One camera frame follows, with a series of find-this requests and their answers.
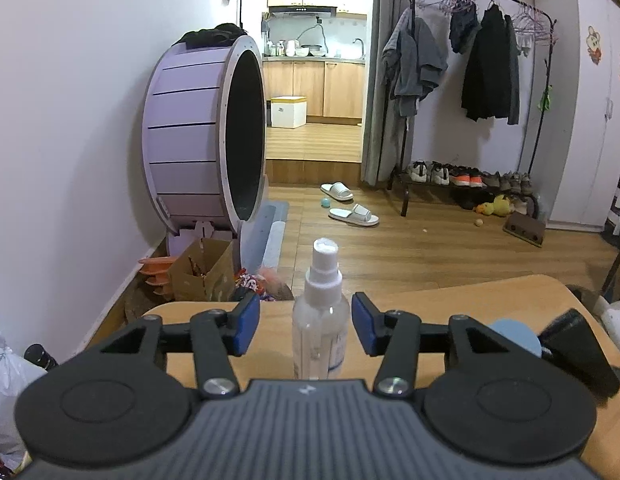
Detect white slipper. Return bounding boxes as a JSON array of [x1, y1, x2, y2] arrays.
[[320, 182, 355, 202], [328, 203, 380, 227]]

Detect black plastic object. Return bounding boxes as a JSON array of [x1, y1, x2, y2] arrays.
[[540, 308, 620, 402]]

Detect black chair leg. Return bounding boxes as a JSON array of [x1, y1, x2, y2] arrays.
[[600, 247, 620, 301]]

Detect white foam box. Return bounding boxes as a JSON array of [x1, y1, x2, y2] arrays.
[[269, 95, 309, 129]]

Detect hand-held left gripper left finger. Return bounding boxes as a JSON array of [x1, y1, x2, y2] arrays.
[[97, 292, 261, 401]]

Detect clear spray bottle white cap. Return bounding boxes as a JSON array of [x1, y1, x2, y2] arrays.
[[291, 238, 349, 381]]

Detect black bottle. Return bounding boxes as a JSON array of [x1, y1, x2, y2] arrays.
[[24, 343, 60, 372]]

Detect stack of orange plastic dishes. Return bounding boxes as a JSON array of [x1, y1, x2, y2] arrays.
[[138, 255, 179, 297]]

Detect white wardrobe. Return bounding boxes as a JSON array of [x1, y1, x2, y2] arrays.
[[548, 0, 620, 232]]

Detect wooden kitchen base cabinets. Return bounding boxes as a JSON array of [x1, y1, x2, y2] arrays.
[[262, 57, 367, 121]]

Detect purple cat exercise wheel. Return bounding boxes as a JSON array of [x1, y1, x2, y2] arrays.
[[141, 34, 269, 261]]

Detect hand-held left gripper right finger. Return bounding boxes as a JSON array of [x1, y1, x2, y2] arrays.
[[351, 291, 511, 400]]

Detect brown scratching board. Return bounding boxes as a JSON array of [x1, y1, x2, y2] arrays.
[[502, 210, 546, 249]]

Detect colourful snack packets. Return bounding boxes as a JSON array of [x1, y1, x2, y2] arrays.
[[233, 268, 277, 303]]

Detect yellow duck toy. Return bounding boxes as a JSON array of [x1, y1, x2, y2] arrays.
[[476, 194, 513, 219]]

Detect black coat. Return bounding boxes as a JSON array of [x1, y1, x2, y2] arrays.
[[461, 3, 521, 126]]

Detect white plastic bag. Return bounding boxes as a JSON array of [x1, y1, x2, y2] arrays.
[[0, 312, 47, 467]]

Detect grey curtain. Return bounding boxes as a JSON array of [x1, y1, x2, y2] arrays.
[[360, 0, 416, 187]]

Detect brown cardboard box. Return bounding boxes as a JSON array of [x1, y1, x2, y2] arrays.
[[168, 238, 236, 304]]

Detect grey hooded jacket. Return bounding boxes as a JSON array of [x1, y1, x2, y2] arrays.
[[381, 7, 449, 119]]

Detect light blue ball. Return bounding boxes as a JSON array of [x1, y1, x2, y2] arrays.
[[490, 319, 543, 359]]

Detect black clothes rack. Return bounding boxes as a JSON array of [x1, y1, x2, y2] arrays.
[[387, 0, 558, 221]]

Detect grey floor mat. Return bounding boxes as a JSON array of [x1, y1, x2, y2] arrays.
[[240, 201, 290, 271]]

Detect dark blue shorts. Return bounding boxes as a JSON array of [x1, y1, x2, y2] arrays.
[[448, 2, 481, 55]]

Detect black range hood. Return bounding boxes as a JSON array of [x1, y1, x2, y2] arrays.
[[268, 5, 339, 15]]

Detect row of shoes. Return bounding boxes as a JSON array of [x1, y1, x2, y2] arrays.
[[407, 159, 536, 211]]

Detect white cloth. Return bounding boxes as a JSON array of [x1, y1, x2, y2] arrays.
[[602, 299, 620, 342]]

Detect black cloth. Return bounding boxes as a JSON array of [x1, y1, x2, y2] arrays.
[[177, 23, 249, 51]]

